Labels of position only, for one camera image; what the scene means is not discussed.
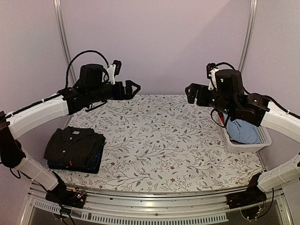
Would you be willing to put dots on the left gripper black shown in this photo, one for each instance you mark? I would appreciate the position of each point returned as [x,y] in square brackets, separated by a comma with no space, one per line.
[129,95]

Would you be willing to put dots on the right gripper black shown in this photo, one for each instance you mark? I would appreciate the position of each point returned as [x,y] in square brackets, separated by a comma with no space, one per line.
[201,101]

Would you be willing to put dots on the black pinstriped long sleeve shirt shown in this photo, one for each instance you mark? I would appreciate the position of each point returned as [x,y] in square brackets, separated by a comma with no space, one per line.
[73,146]

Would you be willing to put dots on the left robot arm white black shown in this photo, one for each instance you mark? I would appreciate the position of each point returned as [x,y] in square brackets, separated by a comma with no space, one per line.
[95,84]

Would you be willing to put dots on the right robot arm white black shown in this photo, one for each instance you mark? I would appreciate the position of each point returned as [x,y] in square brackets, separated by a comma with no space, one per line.
[226,94]

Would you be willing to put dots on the red black garment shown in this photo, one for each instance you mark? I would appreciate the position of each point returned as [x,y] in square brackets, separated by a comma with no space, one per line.
[221,117]

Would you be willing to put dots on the floral patterned tablecloth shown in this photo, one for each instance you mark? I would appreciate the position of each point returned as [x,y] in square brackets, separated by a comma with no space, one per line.
[157,144]

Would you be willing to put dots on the light blue shirt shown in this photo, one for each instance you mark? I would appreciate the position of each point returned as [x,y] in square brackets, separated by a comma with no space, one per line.
[242,132]

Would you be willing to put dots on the white plastic laundry basket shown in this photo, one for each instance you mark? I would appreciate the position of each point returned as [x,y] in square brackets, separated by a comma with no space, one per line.
[235,147]

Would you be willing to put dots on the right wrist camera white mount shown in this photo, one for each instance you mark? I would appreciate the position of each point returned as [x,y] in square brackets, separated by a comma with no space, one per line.
[211,69]

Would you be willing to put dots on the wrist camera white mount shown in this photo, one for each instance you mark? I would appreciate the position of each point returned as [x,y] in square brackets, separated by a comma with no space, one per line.
[211,69]
[114,70]

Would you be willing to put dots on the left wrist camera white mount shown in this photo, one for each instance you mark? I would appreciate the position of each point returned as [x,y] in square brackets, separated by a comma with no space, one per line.
[114,70]

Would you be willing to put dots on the right aluminium frame post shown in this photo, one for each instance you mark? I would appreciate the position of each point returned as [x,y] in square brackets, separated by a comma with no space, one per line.
[248,36]

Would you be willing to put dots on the aluminium frame post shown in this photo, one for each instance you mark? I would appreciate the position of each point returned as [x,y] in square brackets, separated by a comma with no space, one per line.
[61,30]
[248,36]

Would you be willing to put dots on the left aluminium frame post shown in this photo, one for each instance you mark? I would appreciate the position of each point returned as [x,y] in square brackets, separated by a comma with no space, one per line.
[61,30]

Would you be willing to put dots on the aluminium front rail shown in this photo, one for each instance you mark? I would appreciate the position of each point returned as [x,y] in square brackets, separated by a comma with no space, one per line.
[103,207]

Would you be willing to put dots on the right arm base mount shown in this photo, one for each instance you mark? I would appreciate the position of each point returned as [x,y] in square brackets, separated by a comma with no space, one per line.
[251,195]

